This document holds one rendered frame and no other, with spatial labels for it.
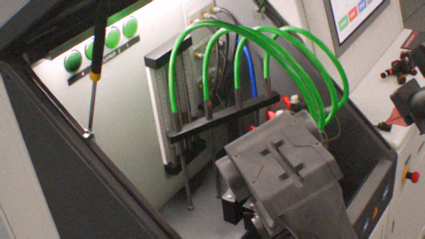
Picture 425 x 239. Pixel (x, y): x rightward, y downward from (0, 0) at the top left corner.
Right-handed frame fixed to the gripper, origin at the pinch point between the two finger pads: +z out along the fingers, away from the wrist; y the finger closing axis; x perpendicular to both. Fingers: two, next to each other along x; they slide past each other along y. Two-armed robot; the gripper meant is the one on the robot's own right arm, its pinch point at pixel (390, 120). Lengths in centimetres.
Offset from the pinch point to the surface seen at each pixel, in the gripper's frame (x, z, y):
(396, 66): -52, 35, 8
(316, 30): -21.4, 25.6, 28.6
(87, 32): 41, 16, 48
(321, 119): 7.2, 10.0, 7.7
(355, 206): 2.0, 22.9, -14.4
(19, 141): 61, 32, 38
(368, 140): -16.5, 26.7, -4.0
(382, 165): -15.0, 25.7, -11.4
